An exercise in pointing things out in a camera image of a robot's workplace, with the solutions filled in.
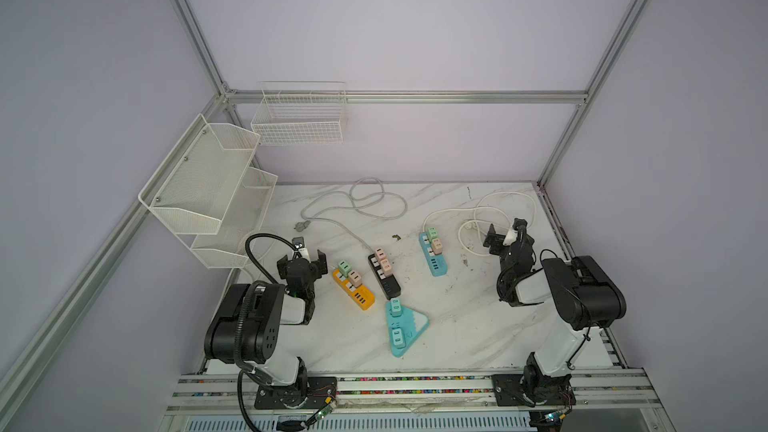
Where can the white wire basket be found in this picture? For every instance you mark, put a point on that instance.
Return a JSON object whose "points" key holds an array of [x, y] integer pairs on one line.
{"points": [[298, 113]]}

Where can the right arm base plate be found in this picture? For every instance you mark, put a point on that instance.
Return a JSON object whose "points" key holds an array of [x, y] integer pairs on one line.
{"points": [[517, 390]]}

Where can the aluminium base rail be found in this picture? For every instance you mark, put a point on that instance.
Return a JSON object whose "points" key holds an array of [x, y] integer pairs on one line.
{"points": [[597, 389]]}

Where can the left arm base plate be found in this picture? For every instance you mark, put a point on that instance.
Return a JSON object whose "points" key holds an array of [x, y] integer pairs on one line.
{"points": [[306, 394]]}

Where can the teal triangular power strip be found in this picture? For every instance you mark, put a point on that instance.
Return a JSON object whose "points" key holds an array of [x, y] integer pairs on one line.
{"points": [[413, 324]]}

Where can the orange power strip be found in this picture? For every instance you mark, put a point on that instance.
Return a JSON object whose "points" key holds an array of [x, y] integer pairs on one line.
{"points": [[361, 296]]}

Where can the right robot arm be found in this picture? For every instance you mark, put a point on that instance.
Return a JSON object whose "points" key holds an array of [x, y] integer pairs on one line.
{"points": [[584, 297]]}

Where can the black power strip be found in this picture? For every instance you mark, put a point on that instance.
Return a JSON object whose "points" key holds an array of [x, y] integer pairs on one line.
{"points": [[389, 284]]}

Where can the upper teal plug on triangle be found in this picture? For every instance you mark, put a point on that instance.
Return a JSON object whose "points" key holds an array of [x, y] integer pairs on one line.
{"points": [[395, 307]]}

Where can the green plug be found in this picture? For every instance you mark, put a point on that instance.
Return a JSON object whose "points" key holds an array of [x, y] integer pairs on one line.
{"points": [[431, 233], [344, 268]]}

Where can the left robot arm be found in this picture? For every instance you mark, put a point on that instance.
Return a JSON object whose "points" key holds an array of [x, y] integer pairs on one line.
{"points": [[245, 329]]}

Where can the upper white mesh shelf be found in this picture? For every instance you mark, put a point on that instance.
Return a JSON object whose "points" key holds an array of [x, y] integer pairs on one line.
{"points": [[191, 192]]}

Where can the teal plug on triangle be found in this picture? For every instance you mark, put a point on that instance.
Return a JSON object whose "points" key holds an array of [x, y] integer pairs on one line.
{"points": [[397, 338], [395, 307]]}

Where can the white mesh shelf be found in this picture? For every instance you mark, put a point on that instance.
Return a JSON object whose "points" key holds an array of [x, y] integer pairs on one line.
{"points": [[191, 192], [245, 216]]}

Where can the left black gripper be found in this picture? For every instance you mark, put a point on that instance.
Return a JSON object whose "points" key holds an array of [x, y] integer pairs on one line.
{"points": [[302, 262]]}

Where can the blue power strip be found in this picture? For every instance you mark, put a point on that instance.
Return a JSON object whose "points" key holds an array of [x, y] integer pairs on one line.
{"points": [[436, 264]]}

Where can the lower white mesh shelf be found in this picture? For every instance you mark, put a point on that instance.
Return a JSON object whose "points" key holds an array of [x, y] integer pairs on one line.
{"points": [[245, 216]]}

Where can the lower teal plug on triangle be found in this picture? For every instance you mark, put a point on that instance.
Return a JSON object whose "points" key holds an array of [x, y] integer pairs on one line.
{"points": [[397, 338]]}

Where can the pink plug on orange strip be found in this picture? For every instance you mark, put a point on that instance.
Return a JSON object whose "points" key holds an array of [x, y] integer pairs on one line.
{"points": [[355, 279]]}

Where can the green plug on orange strip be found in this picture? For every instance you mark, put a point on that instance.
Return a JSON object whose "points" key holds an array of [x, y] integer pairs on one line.
{"points": [[344, 268]]}

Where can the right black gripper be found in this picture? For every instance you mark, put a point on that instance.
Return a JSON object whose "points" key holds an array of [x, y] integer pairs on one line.
{"points": [[503, 240]]}

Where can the pink plug black strip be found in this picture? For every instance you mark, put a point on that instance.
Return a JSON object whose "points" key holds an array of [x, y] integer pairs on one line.
{"points": [[385, 267], [380, 254]]}

